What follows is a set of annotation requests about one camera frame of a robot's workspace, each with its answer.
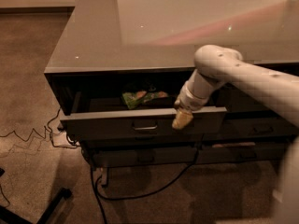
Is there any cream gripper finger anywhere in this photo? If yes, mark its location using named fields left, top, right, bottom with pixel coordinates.
left=172, top=108, right=193, bottom=130

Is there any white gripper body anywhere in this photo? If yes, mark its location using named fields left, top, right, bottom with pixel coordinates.
left=174, top=81, right=208, bottom=111

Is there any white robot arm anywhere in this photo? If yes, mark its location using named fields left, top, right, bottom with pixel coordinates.
left=172, top=45, right=299, bottom=224

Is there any grey drawer cabinet with glass top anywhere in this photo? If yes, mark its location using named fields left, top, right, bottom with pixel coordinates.
left=43, top=0, right=299, bottom=189

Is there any green snack bag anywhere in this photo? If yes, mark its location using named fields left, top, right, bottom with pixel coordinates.
left=122, top=91, right=168, bottom=109

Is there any black power adapter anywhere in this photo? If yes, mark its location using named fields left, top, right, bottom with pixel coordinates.
left=57, top=119, right=67, bottom=132

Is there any black stand leg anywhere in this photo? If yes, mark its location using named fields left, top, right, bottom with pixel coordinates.
left=0, top=188, right=72, bottom=224

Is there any thick black floor cable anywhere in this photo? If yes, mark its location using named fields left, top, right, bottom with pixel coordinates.
left=90, top=137, right=205, bottom=224

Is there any thin black tangled wire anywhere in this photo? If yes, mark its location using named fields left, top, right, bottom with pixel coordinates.
left=0, top=107, right=80, bottom=150

